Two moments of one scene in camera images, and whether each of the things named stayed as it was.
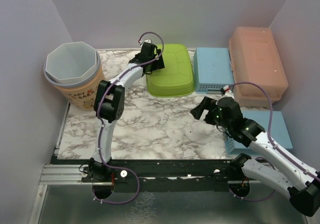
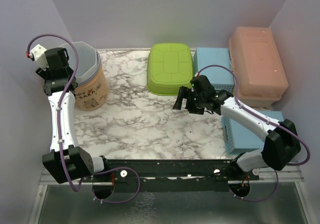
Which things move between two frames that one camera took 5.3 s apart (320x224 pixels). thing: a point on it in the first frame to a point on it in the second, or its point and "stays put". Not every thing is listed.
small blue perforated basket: [213, 70] stays put
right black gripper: [207, 103] to [187, 94]
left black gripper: [157, 63] to [45, 74]
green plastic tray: [177, 78] stays put
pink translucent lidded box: [256, 58] stays put
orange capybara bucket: [81, 95] stays put
